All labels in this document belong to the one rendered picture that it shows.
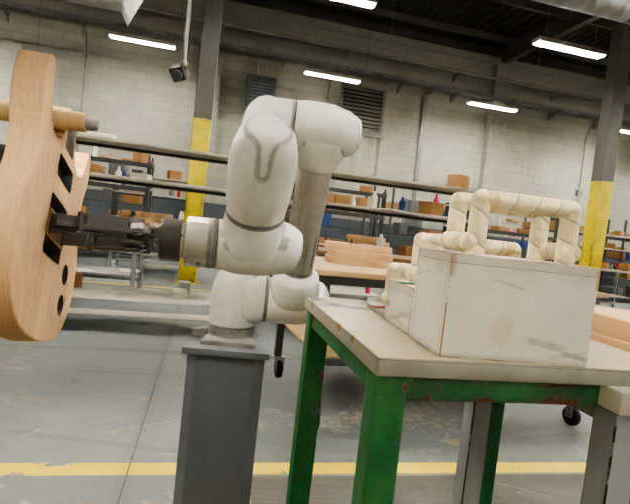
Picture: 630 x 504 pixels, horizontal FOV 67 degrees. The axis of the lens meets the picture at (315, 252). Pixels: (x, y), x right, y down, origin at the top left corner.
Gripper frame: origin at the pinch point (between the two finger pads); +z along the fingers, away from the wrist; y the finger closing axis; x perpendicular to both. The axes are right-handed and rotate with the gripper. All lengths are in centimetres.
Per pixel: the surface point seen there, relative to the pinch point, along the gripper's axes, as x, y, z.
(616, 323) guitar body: -9, 5, -115
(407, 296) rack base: -7, 3, -64
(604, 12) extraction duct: 431, 310, -480
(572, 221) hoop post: 4, -20, -84
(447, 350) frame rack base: -18, -12, -64
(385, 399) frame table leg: -26, -10, -54
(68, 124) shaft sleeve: 16.7, -5.6, -0.5
